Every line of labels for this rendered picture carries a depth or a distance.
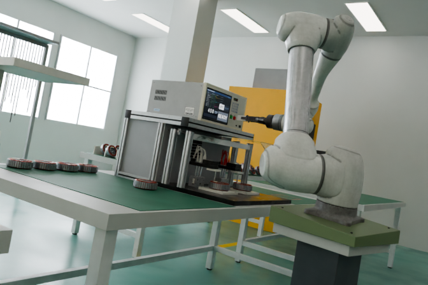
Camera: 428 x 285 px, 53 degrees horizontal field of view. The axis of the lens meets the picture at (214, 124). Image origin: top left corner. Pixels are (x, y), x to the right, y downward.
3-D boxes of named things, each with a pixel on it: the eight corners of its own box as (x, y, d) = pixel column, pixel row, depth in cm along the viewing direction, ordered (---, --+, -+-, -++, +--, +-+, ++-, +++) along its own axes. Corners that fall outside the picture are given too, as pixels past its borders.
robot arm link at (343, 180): (366, 211, 157) (378, 152, 156) (319, 203, 155) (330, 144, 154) (348, 201, 173) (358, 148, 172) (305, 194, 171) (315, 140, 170)
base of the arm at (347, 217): (368, 221, 169) (370, 207, 169) (348, 226, 151) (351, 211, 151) (325, 208, 180) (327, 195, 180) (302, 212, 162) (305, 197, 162)
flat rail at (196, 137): (249, 150, 261) (250, 145, 261) (190, 139, 210) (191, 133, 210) (248, 149, 262) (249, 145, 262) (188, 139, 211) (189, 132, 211)
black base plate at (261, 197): (290, 203, 243) (291, 200, 243) (234, 205, 190) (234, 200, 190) (222, 187, 269) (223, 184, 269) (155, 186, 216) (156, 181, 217)
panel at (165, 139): (223, 184, 270) (232, 138, 272) (155, 181, 216) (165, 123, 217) (222, 184, 271) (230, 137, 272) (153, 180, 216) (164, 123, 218)
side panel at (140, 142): (155, 185, 218) (166, 123, 220) (151, 185, 215) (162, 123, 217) (117, 175, 234) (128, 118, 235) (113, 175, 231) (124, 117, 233)
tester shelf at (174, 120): (253, 141, 264) (254, 133, 264) (187, 126, 208) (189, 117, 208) (196, 132, 289) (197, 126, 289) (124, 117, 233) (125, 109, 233)
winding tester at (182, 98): (241, 131, 257) (247, 98, 258) (200, 121, 221) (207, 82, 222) (190, 124, 279) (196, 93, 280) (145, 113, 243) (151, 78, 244)
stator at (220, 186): (233, 191, 221) (234, 184, 221) (222, 191, 211) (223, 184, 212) (214, 187, 227) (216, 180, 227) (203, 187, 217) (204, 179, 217)
